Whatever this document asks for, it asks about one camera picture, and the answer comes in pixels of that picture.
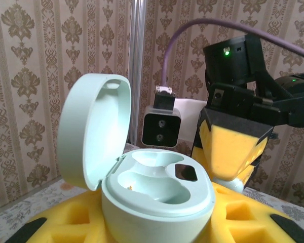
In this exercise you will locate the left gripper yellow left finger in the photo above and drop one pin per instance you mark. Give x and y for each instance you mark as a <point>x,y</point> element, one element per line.
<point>66,222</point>

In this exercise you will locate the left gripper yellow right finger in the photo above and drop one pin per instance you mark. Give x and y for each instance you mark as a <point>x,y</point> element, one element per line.
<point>256,222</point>

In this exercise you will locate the mint green earbud charging case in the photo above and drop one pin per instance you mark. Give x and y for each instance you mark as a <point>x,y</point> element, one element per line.
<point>152,210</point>

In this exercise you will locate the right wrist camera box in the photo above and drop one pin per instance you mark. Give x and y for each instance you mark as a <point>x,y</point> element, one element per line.
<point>162,129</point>

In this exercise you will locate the aluminium corner post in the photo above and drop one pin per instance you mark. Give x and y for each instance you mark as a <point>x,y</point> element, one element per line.
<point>136,63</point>

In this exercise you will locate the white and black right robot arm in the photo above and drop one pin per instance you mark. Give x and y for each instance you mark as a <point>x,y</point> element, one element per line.
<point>299,114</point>

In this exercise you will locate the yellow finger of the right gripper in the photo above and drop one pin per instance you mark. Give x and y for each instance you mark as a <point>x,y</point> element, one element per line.
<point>228,152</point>
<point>258,159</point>

